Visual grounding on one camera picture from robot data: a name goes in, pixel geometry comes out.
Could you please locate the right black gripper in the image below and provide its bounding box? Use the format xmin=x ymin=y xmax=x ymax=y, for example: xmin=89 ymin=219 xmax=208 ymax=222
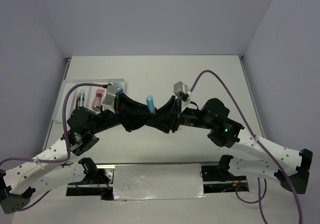
xmin=147 ymin=94 xmax=213 ymax=133

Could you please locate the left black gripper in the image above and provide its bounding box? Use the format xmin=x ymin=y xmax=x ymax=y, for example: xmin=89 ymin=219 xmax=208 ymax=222
xmin=90 ymin=92 xmax=158 ymax=134

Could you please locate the blue paint jar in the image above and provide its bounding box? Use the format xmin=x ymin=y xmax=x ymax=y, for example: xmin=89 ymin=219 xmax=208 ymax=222
xmin=111 ymin=82 xmax=125 ymax=95

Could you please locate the pink capped pencil tube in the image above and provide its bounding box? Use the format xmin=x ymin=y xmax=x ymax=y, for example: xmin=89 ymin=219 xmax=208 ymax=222
xmin=91 ymin=89 xmax=104 ymax=112

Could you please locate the teal pen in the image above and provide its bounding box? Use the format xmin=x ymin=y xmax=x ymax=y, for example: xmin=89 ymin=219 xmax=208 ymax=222
xmin=81 ymin=92 xmax=85 ymax=107

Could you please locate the dark blue pen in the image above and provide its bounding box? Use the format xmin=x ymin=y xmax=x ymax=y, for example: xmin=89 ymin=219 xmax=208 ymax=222
xmin=77 ymin=93 xmax=82 ymax=107

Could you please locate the red pen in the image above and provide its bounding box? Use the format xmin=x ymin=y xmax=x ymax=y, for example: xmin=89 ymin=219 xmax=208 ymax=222
xmin=75 ymin=96 xmax=79 ymax=108

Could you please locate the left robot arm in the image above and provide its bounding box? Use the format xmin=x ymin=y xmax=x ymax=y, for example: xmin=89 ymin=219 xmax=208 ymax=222
xmin=0 ymin=94 xmax=175 ymax=214

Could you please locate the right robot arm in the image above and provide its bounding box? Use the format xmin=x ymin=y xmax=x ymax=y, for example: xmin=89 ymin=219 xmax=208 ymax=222
xmin=146 ymin=96 xmax=313 ymax=194

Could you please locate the white divided plastic tray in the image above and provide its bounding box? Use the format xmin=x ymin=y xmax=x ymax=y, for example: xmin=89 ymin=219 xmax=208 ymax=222
xmin=52 ymin=78 xmax=126 ymax=123

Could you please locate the silver foil panel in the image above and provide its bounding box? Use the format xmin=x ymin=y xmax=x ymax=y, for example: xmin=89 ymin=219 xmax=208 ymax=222
xmin=113 ymin=164 xmax=206 ymax=201

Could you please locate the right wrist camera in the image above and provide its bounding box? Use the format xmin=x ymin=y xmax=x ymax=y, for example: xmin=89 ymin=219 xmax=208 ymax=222
xmin=173 ymin=81 xmax=192 ymax=112

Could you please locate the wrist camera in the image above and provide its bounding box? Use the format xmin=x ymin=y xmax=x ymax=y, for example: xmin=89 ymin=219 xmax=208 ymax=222
xmin=173 ymin=81 xmax=192 ymax=112
xmin=101 ymin=84 xmax=117 ymax=113

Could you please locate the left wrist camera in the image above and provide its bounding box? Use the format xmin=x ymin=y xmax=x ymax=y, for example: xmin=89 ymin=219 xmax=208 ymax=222
xmin=101 ymin=84 xmax=117 ymax=113

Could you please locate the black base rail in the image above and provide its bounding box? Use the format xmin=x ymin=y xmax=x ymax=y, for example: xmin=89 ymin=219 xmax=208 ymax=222
xmin=66 ymin=163 xmax=249 ymax=201

